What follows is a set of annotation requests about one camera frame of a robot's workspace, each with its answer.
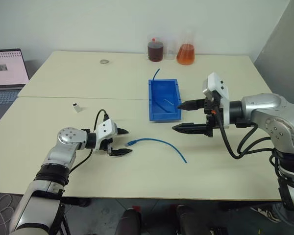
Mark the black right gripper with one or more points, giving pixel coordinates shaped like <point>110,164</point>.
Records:
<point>210,122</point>

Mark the flask with orange liquid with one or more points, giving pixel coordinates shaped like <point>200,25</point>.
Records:
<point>185,55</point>

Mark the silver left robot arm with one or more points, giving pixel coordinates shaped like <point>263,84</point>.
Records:
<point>63,149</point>

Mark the black table frame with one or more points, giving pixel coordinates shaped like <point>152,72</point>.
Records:
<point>71,203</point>

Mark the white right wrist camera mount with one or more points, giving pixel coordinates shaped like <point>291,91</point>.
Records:
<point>219,88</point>

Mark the beaker with dark red liquid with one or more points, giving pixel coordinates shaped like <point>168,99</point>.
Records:
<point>156,51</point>

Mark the blue plastic bin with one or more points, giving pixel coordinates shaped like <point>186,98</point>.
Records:
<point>165,98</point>

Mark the small empty clear beaker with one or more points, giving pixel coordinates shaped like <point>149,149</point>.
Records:
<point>170,52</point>

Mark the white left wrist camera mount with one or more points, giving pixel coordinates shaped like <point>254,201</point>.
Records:
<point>105,129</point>

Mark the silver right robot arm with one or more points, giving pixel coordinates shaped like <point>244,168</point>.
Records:
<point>272,112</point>

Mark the black and white shoe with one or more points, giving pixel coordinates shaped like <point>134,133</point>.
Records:
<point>268,213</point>

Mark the grey open laptop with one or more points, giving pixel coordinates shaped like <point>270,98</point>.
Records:
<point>5,80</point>

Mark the dark rounded shape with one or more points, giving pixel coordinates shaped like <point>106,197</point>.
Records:
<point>189,220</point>
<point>129,221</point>

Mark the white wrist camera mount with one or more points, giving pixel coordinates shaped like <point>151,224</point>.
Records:
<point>105,129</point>
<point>219,88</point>

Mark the small white coupler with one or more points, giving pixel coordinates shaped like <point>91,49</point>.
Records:
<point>76,107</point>

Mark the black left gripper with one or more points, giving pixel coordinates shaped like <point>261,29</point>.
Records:
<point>109,147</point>

